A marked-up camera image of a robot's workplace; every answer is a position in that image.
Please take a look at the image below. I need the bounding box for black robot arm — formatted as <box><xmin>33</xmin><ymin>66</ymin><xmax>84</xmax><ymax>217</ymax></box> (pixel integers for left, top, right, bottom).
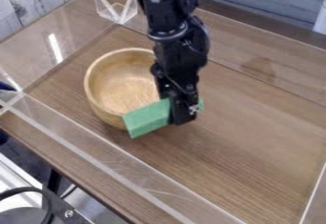
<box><xmin>137</xmin><ymin>0</ymin><xmax>210</xmax><ymax>125</ymax></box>

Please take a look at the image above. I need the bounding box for black cable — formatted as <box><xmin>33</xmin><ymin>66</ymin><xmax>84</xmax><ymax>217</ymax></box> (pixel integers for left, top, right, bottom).
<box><xmin>0</xmin><ymin>187</ymin><xmax>53</xmax><ymax>224</ymax></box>

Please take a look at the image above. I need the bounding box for clear acrylic corner bracket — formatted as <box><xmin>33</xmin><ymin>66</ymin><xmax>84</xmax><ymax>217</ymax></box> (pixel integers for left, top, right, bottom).
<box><xmin>95</xmin><ymin>0</ymin><xmax>137</xmax><ymax>25</ymax></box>

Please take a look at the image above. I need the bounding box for clear acrylic front wall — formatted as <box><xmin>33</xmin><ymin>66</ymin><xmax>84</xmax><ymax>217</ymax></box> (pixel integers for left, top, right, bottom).
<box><xmin>0</xmin><ymin>73</ymin><xmax>244</xmax><ymax>224</ymax></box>

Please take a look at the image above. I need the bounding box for green rectangular block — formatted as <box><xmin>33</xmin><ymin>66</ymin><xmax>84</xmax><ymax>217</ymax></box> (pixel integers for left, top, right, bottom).
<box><xmin>121</xmin><ymin>99</ymin><xmax>204</xmax><ymax>138</ymax></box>

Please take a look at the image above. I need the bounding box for brown wooden bowl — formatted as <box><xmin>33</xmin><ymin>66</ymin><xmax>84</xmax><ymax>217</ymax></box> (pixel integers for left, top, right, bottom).
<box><xmin>84</xmin><ymin>48</ymin><xmax>160</xmax><ymax>131</ymax></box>

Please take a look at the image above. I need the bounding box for black metal table leg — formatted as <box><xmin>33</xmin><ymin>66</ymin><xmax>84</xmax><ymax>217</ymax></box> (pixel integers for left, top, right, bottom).
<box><xmin>47</xmin><ymin>170</ymin><xmax>63</xmax><ymax>193</ymax></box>

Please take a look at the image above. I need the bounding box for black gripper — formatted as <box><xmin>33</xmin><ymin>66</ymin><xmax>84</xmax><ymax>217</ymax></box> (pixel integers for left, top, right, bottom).
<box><xmin>149</xmin><ymin>21</ymin><xmax>210</xmax><ymax>125</ymax></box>

